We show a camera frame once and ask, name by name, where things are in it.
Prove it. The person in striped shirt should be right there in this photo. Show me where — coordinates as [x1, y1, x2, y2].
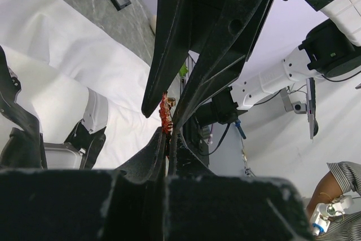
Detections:
[306, 161, 360, 241]

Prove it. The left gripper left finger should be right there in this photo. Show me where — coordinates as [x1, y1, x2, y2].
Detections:
[1, 128, 166, 240]

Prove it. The grey monitor screen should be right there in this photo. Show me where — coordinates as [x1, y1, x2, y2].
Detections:
[306, 77, 319, 140]

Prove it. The white eggplant toy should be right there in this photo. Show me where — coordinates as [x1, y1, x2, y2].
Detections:
[149, 15, 188, 77]

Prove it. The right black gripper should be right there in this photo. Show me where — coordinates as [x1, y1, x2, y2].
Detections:
[141, 0, 274, 125]

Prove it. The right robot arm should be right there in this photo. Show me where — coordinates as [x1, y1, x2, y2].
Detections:
[142, 0, 334, 127]

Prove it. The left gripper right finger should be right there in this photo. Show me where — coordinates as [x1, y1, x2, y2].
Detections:
[166, 133, 312, 240]

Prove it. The white printed t-shirt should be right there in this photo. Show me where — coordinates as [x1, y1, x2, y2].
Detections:
[1, 0, 161, 169]

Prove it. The small grey webcam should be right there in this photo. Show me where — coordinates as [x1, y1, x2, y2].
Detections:
[280, 88, 307, 115]

